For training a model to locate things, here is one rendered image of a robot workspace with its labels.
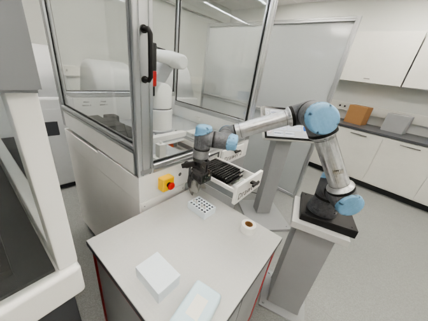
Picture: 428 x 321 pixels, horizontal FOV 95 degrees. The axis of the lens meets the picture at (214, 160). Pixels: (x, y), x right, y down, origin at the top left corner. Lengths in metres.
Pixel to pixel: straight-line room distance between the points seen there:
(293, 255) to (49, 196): 1.22
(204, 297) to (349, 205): 0.71
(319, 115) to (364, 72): 3.34
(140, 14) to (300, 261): 1.42
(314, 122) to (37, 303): 0.99
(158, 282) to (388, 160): 3.58
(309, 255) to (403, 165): 2.76
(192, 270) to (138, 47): 0.83
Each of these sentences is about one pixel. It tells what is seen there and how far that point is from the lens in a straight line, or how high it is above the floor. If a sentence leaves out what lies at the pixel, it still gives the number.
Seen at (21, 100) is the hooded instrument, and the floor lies 1.34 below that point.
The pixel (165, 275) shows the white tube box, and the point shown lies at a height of 0.81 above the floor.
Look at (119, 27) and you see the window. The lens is 0.95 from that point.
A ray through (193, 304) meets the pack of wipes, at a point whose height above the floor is 0.81.
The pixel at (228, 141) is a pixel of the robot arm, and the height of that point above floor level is 1.17.
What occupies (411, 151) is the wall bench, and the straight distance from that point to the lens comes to 3.83.
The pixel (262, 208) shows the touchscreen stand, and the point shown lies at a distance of 2.32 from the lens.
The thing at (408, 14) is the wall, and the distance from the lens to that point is 4.62.
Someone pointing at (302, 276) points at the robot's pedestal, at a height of 0.37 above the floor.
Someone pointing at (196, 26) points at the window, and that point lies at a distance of 1.05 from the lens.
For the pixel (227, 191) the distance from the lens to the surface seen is 1.05.
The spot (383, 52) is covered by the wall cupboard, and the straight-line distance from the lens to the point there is 4.18.
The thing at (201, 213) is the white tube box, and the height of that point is 0.79.
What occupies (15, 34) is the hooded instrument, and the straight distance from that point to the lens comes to 0.47.
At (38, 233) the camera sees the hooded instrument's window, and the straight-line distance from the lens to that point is 0.61.
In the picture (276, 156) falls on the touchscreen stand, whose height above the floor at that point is 0.75.
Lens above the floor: 1.44
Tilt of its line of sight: 25 degrees down
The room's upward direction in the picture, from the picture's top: 8 degrees clockwise
